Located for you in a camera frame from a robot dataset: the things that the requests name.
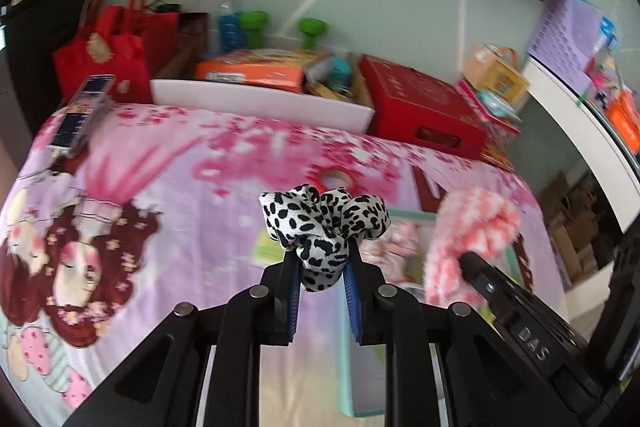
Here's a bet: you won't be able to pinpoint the teal toy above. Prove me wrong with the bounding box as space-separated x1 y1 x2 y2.
327 59 353 90

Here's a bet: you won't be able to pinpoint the green tissue packet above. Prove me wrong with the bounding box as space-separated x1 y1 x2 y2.
254 227 287 265

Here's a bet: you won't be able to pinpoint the white shelf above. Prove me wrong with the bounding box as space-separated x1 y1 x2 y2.
522 54 640 233

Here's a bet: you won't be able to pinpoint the orange snack packet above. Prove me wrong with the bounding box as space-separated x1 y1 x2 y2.
194 49 308 88

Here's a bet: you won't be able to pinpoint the purple plastic basket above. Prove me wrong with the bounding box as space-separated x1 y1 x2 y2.
527 0 606 92

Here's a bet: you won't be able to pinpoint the brown cardboard boxes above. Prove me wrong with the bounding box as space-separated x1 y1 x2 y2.
537 172 621 290

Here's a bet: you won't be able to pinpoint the red tape roll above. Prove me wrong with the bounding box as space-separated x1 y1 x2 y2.
315 167 358 195

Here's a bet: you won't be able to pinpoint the red tote bag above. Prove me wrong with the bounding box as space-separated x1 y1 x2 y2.
52 0 153 105

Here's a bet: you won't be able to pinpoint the yellow gift box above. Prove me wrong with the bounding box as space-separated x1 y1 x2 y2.
462 44 530 105

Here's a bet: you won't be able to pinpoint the white storage tray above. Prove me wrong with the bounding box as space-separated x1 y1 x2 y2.
150 79 376 135

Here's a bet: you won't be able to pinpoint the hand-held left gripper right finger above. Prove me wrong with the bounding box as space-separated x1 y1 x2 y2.
340 242 566 427

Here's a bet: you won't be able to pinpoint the red patterned box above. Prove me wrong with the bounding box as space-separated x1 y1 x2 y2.
457 79 523 142

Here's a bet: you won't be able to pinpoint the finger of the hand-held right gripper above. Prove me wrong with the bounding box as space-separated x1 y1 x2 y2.
459 251 521 314

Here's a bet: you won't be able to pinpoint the pink printed blanket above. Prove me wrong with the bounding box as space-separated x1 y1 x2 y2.
0 99 571 427

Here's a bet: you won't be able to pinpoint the black cabinet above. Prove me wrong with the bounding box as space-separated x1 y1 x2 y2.
0 0 96 108

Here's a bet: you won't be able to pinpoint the colourful packets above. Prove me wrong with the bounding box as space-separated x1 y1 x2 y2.
582 14 640 152

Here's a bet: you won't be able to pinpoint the blue liquid bottle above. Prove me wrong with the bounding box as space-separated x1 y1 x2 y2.
216 0 249 55

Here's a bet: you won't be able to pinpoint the black white spotted scrunchie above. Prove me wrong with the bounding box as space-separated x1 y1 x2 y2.
259 186 392 294

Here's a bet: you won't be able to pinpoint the pink white fluffy cloth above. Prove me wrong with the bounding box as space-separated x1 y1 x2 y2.
424 187 522 308

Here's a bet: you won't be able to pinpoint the pale pink cloth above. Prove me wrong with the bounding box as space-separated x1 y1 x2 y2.
362 219 436 288

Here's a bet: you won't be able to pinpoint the red cardboard box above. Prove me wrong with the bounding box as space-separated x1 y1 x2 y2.
359 55 487 160

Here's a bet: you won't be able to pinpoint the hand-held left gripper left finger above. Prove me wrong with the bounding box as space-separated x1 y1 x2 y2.
62 249 303 427

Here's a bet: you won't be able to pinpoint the red paper bag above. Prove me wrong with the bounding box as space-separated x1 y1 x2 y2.
145 9 182 78

